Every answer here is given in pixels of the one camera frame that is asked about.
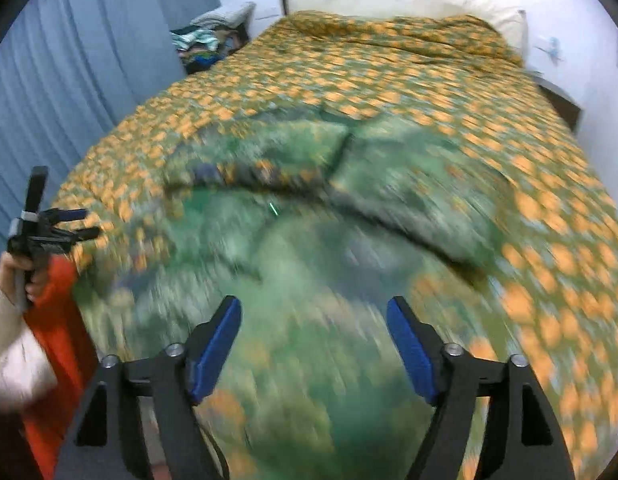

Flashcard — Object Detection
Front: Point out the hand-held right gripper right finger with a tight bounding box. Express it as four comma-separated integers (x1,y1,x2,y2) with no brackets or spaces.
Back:
386,296,576,480

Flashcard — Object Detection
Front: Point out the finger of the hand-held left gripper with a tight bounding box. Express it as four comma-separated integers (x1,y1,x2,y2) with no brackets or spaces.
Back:
43,208,88,225
49,226,102,245

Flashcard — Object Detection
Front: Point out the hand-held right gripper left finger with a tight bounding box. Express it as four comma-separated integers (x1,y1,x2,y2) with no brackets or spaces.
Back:
64,295,243,480

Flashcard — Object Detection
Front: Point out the green landscape print jacket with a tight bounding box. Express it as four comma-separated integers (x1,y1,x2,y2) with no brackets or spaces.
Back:
71,110,507,480

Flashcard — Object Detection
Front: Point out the pile of mixed clothes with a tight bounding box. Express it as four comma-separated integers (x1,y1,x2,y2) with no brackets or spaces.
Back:
170,2,257,75

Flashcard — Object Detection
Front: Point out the person's left hand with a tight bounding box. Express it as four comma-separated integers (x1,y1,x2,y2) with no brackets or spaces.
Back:
0,251,50,307

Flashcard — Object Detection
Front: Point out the blue-grey curtain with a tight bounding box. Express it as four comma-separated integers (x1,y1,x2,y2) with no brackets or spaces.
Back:
0,0,222,272

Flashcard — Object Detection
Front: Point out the orange floral green blanket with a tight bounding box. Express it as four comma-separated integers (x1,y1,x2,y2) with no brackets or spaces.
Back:
51,10,618,480

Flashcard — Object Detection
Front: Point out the dark wooden nightstand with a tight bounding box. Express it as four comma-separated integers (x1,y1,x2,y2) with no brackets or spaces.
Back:
535,77,584,134

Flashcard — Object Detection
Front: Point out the cream pillow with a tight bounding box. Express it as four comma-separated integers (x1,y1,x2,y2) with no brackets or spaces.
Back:
281,0,530,63

